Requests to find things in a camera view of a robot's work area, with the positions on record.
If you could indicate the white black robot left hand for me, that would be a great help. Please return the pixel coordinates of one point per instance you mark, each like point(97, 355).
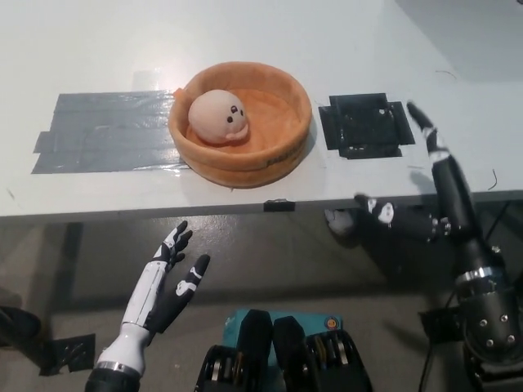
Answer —
point(145, 298)

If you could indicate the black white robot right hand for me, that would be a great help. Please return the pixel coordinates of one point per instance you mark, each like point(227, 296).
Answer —
point(453, 196)

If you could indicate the cream plush dumpling toy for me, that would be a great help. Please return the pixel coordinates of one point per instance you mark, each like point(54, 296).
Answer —
point(214, 118)

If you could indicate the black teal robot torso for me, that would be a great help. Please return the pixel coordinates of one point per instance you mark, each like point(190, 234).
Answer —
point(292, 355)

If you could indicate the dark table leg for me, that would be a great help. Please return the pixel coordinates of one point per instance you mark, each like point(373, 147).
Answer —
point(65, 277)

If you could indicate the black tape square patch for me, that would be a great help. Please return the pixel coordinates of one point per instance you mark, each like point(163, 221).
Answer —
point(359, 126)

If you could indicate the white shoe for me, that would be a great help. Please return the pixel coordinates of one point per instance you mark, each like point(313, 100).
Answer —
point(338, 220)

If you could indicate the dark bulky object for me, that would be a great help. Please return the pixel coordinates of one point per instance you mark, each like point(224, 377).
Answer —
point(18, 330)

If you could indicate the orange plush round basket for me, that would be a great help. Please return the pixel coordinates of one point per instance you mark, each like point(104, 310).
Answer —
point(278, 139)

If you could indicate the grey duct tape patch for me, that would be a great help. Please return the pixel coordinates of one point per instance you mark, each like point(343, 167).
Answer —
point(110, 132)

